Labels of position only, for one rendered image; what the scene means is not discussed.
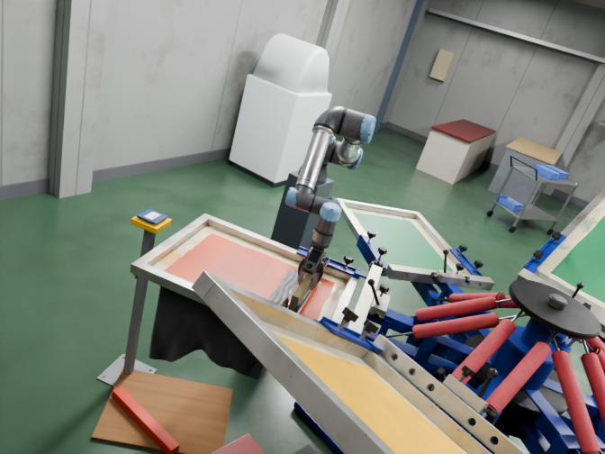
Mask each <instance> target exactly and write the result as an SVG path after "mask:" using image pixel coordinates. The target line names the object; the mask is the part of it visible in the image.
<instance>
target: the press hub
mask: <svg viewBox="0 0 605 454"><path fill-rule="evenodd" d="M509 294H510V298H511V299H512V301H513V302H514V303H515V304H516V306H517V307H518V308H519V309H520V310H522V311H523V312H524V313H525V314H527V315H528V316H529V317H531V318H530V319H529V321H528V323H527V325H526V327H522V326H518V325H516V330H515V332H513V333H512V334H511V336H510V337H509V338H508V339H507V340H506V341H505V342H503V344H502V345H501V346H500V347H499V348H498V349H497V350H496V351H495V352H494V353H493V354H492V356H491V357H490V362H491V365H490V364H487V363H484V364H483V365H482V366H481V368H480V369H479V370H478V371H477V372H476V373H475V374H474V376H473V379H474V380H475V381H476V382H477V383H478V384H479V386H481V385H482V384H484V382H485V380H486V379H487V377H488V375H487V371H488V369H489V368H495V369H496V370H497V371H498V374H500V375H501V376H502V377H503V378H506V377H507V376H508V375H509V373H510V372H511V371H512V370H513V369H514V368H515V367H516V366H517V365H518V364H519V363H520V362H521V361H522V359H523V358H524V357H525V356H526V355H527V354H528V353H529V351H530V350H531V349H532V348H533V347H534V346H535V345H536V343H537V342H539V341H541V342H544V343H547V342H548V341H549V340H550V338H551V337H552V333H551V331H550V329H551V330H553V331H554V333H555V332H556V331H557V332H559V333H562V334H563V335H566V336H569V337H573V338H576V339H583V340H589V339H594V338H596V337H598V335H599V334H600V332H601V326H600V322H599V320H598V319H597V318H596V316H595V315H594V314H593V313H592V312H591V311H590V310H589V309H588V308H587V307H585V306H584V305H583V304H581V303H580V302H578V301H577V300H575V299H574V298H572V297H571V296H569V295H567V294H566V293H564V292H562V291H560V290H558V289H556V288H553V287H551V286H548V285H545V284H542V283H539V282H536V281H532V280H525V279H521V280H516V281H513V282H512V283H511V284H510V287H509ZM483 340H484V338H483V336H482V335H475V336H472V337H470V338H468V339H467V340H466V341H465V343H464V345H467V346H469V347H471V348H474V349H476V348H477V346H478V345H479V344H480V343H481V342H482V341H483ZM548 346H549V347H550V349H551V354H550V355H549V356H548V357H547V358H546V360H545V361H544V362H543V363H542V364H541V365H540V367H539V368H538V369H537V370H536V371H535V373H534V374H533V375H532V376H531V377H530V378H529V380H528V381H527V382H526V383H525V384H524V386H523V387H522V388H521V389H520V390H519V391H518V393H516V394H515V395H514V396H513V398H512V399H511V400H510V401H509V402H508V404H507V405H506V406H505V407H504V408H503V409H502V413H501V416H500V417H499V419H498V420H497V422H496V423H495V424H494V427H495V428H496V429H498V430H499V431H500V432H501V433H503V434H504V435H505V436H506V437H507V438H509V437H510V436H513V437H516V438H520V439H524V440H525V439H526V437H527V434H526V433H525V432H524V431H523V429H522V428H521V426H520V425H519V423H518V422H517V421H516V419H515V418H514V416H513V415H512V414H511V412H510V411H511V409H512V408H513V409H516V410H518V411H520V412H523V413H526V414H530V415H533V416H537V417H540V415H541V414H542V412H541V411H540V410H539V408H538V407H537V406H536V404H535V403H534V402H533V400H532V399H531V398H530V397H529V395H528V394H527V393H526V391H525V390H524V389H527V390H538V391H539V392H540V393H541V395H542V396H544V397H545V399H546V400H547V401H548V402H549V404H550V405H551V406H552V407H553V409H554V410H555V411H556V413H557V414H558V415H561V414H563V413H564V412H565V410H566V409H567V404H566V401H565V399H564V395H562V394H559V393H557V392H555V391H553V390H550V389H548V388H546V387H543V386H542V385H543V384H544V383H545V382H546V380H547V379H550V380H553V381H555V382H557V383H559V384H560V382H559V379H558V376H557V374H556V372H555V371H554V367H555V365H554V362H553V360H552V357H551V355H552V354H553V352H555V351H557V350H556V348H555V346H554V345H553V344H552V343H551V342H550V343H549V344H548ZM467 384H469V385H470V386H471V387H473V388H474V389H477V388H478V387H479V386H475V385H473V384H470V383H468V382H467Z"/></svg>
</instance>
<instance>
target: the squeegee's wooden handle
mask: <svg viewBox="0 0 605 454"><path fill-rule="evenodd" d="M312 280H313V278H312V275H310V274H308V273H307V274H306V275H305V277H304V278H303V280H302V282H301V283H300V285H298V287H297V289H296V290H295V292H294V293H293V295H292V298H291V301H290V304H289V307H288V309H289V310H291V311H293V312H295V311H296V309H297V307H298V306H299V305H300V304H301V302H302V300H303V298H304V297H305V296H306V294H307V292H308V291H309V289H310V287H311V285H312Z"/></svg>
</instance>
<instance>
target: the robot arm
mask: <svg viewBox="0 0 605 454"><path fill-rule="evenodd" d="M375 122H376V119H375V118H374V117H373V116H371V115H370V114H365V113H360V112H357V111H354V110H351V109H348V108H346V107H343V106H334V107H331V108H330V109H328V110H326V111H325V112H323V113H322V114H321V115H320V116H319V117H318V118H317V120H316V121H315V123H314V125H313V127H312V132H313V135H312V140H311V142H310V145H309V148H308V150H307V153H306V156H305V159H304V162H303V164H302V166H301V167H300V169H299V172H298V175H299V177H298V179H297V182H296V185H295V187H290V188H289V190H288V193H287V196H286V199H285V204H286V205H289V206H291V207H292V208H294V209H299V210H302V211H305V212H308V213H312V214H316V215H319V218H318V221H317V224H316V227H315V230H313V231H312V232H314V234H313V236H312V244H313V245H314V246H313V247H311V248H310V250H309V251H308V253H307V255H306V256H305V259H302V261H301V263H300V264H299V267H298V285H300V283H301V282H302V280H303V278H304V275H305V274H306V273H308V274H310V275H312V278H313V280H312V285H311V290H313V289H314V288H315V287H316V286H317V285H318V283H319V281H320V280H321V278H322V276H323V273H324V269H323V268H324V266H323V265H324V263H325V260H326V258H327V255H328V253H327V252H325V251H324V250H325V249H327V248H328V247H329V245H330V244H331V241H332V238H333V235H334V231H335V230H336V227H337V224H338V221H339V218H340V213H341V208H340V202H339V200H338V199H337V198H335V197H328V198H324V197H321V196H318V195H314V194H313V190H314V187H315V185H316V183H325V182H326V179H327V165H328V162H329V163H332V164H335V165H338V166H341V167H343V168H347V169H352V170H355V169H356V168H357V167H358V164H359V163H360V160H361V158H362V155H363V150H362V149H360V146H361V144H363V143H364V144H368V143H370V141H371V139H372V136H373V133H374V129H375ZM335 134H337V135H340V136H343V138H344V139H343V141H342V142H340V141H336V138H335V137H334V135H335ZM325 253H326V254H325ZM323 261H324V262H323ZM315 271H316V272H315Z"/></svg>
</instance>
